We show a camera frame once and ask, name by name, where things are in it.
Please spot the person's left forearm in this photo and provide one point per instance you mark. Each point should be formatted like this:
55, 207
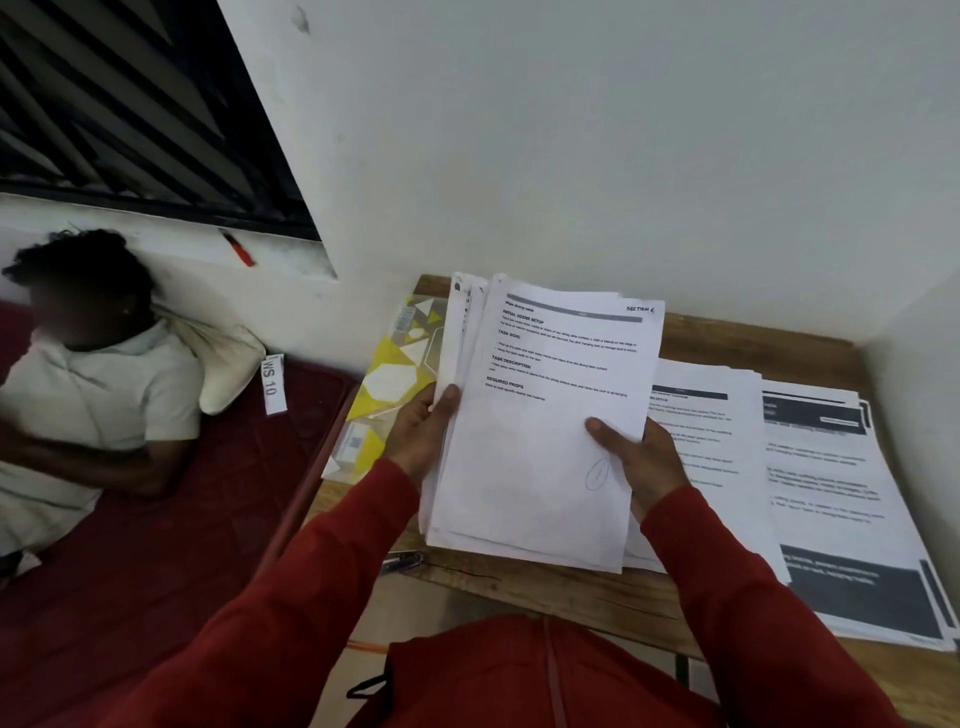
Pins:
270, 615

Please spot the yellow patterned plastic folder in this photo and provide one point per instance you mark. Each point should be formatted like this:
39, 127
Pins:
390, 375

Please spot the white paper label tag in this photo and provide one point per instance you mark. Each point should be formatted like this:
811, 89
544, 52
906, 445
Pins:
273, 384

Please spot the stack of printed sheets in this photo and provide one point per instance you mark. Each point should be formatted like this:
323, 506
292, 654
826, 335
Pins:
540, 405

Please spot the white pillow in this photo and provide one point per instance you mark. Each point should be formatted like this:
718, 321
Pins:
225, 360

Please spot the blue and silver stapler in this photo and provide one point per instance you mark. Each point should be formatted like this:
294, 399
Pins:
401, 562

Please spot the person's right hand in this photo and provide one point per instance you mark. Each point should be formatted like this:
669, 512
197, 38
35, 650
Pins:
656, 465

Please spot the person's left hand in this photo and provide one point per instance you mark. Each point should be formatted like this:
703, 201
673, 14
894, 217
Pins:
416, 442

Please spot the person's right forearm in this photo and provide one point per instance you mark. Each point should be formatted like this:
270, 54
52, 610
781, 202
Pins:
765, 615

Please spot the red marker on sill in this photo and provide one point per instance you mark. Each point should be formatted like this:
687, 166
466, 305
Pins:
240, 250

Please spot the person's red jacket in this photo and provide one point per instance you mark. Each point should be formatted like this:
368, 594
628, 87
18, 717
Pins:
540, 682

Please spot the maroon bed mattress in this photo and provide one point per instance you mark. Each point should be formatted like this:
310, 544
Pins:
172, 570

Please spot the pile of text-only sheets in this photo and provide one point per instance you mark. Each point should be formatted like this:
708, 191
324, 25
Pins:
720, 450

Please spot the dark louvred window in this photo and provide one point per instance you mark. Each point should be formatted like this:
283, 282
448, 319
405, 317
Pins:
150, 105

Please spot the black metal table leg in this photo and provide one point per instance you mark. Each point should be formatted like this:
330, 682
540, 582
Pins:
682, 670

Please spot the small pile of printed sheets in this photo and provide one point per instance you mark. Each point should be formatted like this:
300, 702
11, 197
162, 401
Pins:
954, 585

